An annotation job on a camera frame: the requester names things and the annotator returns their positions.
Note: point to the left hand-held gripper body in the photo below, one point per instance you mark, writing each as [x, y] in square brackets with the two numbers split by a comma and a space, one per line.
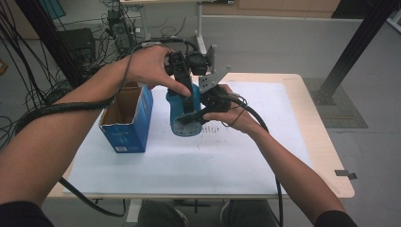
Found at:
[198, 63]

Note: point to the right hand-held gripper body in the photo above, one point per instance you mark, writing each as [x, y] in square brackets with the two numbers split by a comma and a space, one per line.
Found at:
[216, 99]

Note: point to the blue plastic bottle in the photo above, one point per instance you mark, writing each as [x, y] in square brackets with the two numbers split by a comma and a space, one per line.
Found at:
[175, 110]

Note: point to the blue cardboard box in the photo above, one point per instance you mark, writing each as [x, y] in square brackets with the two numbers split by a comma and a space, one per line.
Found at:
[132, 135]

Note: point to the person's right hand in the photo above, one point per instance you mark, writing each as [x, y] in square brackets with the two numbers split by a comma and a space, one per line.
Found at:
[242, 121]

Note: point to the person's left hand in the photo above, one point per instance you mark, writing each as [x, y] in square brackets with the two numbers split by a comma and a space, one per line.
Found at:
[146, 67]

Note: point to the white paper sheet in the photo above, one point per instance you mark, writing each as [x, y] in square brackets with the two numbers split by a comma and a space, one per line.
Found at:
[205, 167]

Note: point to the black computer tower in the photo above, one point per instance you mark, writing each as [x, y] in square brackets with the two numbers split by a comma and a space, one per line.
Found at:
[121, 31]

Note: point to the light wooden cabinet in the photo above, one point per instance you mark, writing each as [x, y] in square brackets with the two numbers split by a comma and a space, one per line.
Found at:
[283, 6]

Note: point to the person's dark grey trousers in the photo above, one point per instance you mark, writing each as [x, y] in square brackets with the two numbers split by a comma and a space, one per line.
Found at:
[157, 216]

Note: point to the light wooden table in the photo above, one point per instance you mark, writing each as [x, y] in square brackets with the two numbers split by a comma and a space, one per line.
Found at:
[318, 126]

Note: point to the black equipment box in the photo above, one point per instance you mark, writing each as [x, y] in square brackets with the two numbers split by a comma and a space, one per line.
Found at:
[77, 42]

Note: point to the teal panel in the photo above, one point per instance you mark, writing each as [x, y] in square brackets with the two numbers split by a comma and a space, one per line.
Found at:
[52, 8]

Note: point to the person's right black sleeve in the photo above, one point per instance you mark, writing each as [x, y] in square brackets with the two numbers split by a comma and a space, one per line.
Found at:
[335, 220]

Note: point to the person's black sleeve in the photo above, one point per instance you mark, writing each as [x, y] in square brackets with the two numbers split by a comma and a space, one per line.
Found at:
[22, 217]
[335, 220]

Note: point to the person's left black sleeve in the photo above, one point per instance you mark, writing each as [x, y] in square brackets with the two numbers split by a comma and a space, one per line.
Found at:
[22, 217]

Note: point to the white desk frame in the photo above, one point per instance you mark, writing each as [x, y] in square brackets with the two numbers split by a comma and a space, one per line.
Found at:
[199, 25]

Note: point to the black metal post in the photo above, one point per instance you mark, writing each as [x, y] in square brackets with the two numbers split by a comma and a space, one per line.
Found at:
[50, 41]
[359, 44]

